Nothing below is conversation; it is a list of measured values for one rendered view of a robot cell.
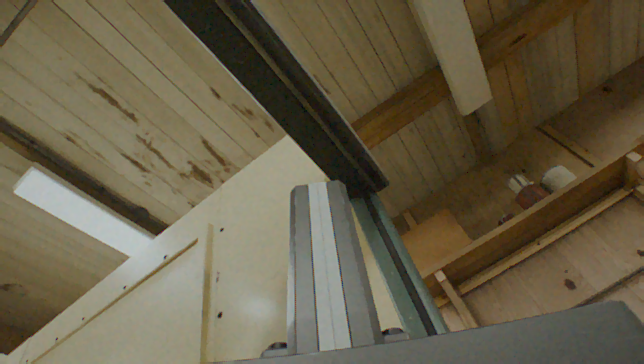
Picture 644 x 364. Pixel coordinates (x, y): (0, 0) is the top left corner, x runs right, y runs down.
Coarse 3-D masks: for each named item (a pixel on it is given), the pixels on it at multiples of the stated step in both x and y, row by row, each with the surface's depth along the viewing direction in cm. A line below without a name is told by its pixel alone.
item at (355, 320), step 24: (336, 192) 10; (336, 216) 9; (336, 240) 8; (336, 264) 7; (360, 264) 7; (336, 288) 6; (360, 288) 6; (336, 312) 6; (360, 312) 6; (336, 336) 6; (360, 336) 6; (384, 336) 6; (408, 336) 6
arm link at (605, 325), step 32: (544, 320) 4; (576, 320) 4; (608, 320) 4; (640, 320) 5; (320, 352) 4; (352, 352) 4; (384, 352) 4; (416, 352) 4; (448, 352) 4; (480, 352) 4; (512, 352) 4; (544, 352) 4; (576, 352) 4; (608, 352) 4; (640, 352) 4
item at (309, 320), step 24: (312, 192) 10; (312, 216) 9; (312, 240) 8; (288, 264) 7; (312, 264) 7; (288, 288) 7; (312, 288) 7; (288, 312) 6; (312, 312) 6; (288, 336) 6; (312, 336) 6
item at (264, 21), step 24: (216, 0) 29; (240, 0) 32; (240, 24) 30; (264, 24) 31; (264, 48) 36; (288, 48) 33; (288, 72) 38; (312, 96) 41; (336, 120) 39; (336, 144) 42; (360, 144) 42; (360, 168) 45
